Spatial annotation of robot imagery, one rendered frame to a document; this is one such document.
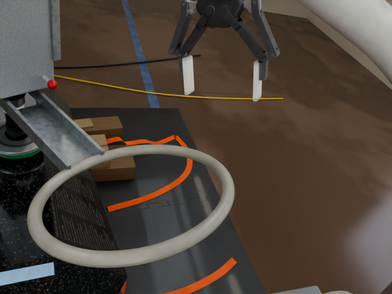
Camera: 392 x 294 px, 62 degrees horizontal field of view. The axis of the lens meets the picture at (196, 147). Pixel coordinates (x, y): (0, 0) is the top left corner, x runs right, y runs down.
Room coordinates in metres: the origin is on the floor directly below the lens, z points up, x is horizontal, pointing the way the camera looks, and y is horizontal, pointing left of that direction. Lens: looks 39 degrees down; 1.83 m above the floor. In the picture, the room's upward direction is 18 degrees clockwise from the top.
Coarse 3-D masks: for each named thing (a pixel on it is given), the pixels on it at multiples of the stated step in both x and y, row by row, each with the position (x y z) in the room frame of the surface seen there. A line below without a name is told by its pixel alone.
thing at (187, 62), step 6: (186, 60) 0.56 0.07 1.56; (186, 66) 0.56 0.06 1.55; (192, 66) 0.58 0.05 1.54; (186, 72) 0.56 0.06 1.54; (192, 72) 0.58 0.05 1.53; (186, 78) 0.55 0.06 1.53; (192, 78) 0.57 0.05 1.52; (186, 84) 0.55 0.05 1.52; (192, 84) 0.57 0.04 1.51; (186, 90) 0.55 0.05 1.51; (192, 90) 0.57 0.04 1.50
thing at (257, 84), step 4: (256, 60) 0.54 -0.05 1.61; (256, 64) 0.53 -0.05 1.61; (256, 68) 0.53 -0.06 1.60; (256, 72) 0.53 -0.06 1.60; (256, 76) 0.52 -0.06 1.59; (256, 80) 0.52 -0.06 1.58; (260, 80) 0.54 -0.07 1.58; (256, 84) 0.52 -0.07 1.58; (260, 84) 0.54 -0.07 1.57; (256, 88) 0.52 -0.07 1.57; (260, 88) 0.54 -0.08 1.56; (256, 92) 0.52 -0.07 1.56; (260, 92) 0.54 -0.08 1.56; (256, 96) 0.52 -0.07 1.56; (260, 96) 0.54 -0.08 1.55; (256, 100) 0.52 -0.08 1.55
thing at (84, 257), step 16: (80, 160) 0.64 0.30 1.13; (96, 160) 0.66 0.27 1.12; (208, 160) 0.69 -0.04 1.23; (64, 176) 0.57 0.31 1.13; (224, 176) 0.60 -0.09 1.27; (48, 192) 0.49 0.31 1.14; (224, 192) 0.53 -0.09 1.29; (32, 208) 0.42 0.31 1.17; (224, 208) 0.48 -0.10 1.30; (32, 224) 0.37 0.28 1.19; (208, 224) 0.42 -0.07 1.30; (48, 240) 0.33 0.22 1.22; (176, 240) 0.37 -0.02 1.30; (192, 240) 0.38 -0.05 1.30; (64, 256) 0.30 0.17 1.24; (80, 256) 0.30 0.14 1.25; (96, 256) 0.31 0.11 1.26; (112, 256) 0.31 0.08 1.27; (128, 256) 0.32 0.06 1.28; (144, 256) 0.32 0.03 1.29; (160, 256) 0.33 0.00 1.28
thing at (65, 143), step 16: (32, 96) 0.89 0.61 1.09; (16, 112) 0.74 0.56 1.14; (32, 112) 0.81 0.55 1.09; (48, 112) 0.83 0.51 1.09; (32, 128) 0.69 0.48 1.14; (48, 128) 0.76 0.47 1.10; (64, 128) 0.78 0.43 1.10; (80, 128) 0.75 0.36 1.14; (48, 144) 0.65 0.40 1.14; (64, 144) 0.71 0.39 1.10; (80, 144) 0.73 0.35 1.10; (96, 144) 0.70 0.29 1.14; (64, 160) 0.60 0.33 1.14
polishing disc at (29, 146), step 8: (0, 128) 0.88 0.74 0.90; (0, 136) 0.84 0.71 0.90; (0, 144) 0.80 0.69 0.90; (8, 144) 0.81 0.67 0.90; (16, 144) 0.82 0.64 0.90; (24, 144) 0.84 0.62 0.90; (32, 144) 0.85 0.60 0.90; (0, 152) 0.77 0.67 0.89; (8, 152) 0.78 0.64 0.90; (16, 152) 0.79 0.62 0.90; (24, 152) 0.80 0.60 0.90
